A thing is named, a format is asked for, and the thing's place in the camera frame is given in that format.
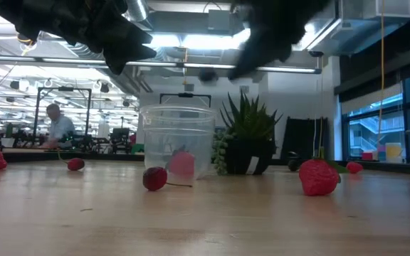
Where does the grey ceiling box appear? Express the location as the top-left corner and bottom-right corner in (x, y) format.
(207, 9), (231, 31)

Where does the black office chair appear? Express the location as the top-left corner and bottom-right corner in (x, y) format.
(109, 127), (132, 154)

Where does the potted succulent plant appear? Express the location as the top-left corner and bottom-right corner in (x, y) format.
(211, 90), (284, 176)

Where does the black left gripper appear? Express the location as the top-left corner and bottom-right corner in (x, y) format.
(12, 0), (158, 76)

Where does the black leaning panel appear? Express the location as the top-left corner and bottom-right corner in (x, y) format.
(280, 116), (329, 161)

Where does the silver ventilation duct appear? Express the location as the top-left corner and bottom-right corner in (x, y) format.
(122, 0), (153, 23)

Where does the clear plastic tupperware container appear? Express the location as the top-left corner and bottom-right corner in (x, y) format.
(139, 103), (217, 181)

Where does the yellow bin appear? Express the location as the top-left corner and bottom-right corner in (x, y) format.
(385, 142), (404, 163)

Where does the black background rig stand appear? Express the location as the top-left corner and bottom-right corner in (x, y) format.
(33, 86), (93, 143)

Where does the long overhead light bar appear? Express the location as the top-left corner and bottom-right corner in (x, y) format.
(0, 54), (322, 75)

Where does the person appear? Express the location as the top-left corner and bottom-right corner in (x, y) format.
(41, 102), (78, 149)

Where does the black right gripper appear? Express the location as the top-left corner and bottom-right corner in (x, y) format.
(227, 0), (331, 81)

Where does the black background camera frame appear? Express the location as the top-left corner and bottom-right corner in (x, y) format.
(159, 92), (212, 107)

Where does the dark red cherry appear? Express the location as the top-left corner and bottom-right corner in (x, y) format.
(58, 151), (86, 172)
(142, 166), (194, 192)

